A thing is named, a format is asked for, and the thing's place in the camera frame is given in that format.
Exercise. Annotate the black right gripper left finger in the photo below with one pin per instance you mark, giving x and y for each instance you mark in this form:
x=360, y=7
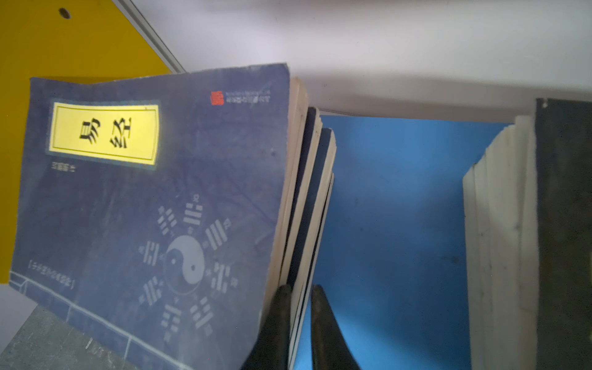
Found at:
x=271, y=351

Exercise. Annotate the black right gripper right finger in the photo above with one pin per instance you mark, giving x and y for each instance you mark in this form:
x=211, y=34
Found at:
x=329, y=349

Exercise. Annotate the navy book lowest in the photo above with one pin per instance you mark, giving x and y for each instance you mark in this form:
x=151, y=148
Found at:
x=310, y=144

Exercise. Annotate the dark wolf cover book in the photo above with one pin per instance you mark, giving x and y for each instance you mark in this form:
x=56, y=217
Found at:
x=554, y=235

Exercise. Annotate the navy book with flower emblem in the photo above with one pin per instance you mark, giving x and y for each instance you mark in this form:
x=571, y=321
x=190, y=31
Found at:
x=151, y=211

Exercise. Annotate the yellow wooden bookshelf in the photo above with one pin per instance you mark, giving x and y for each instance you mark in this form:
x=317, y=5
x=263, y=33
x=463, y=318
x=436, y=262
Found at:
x=390, y=252

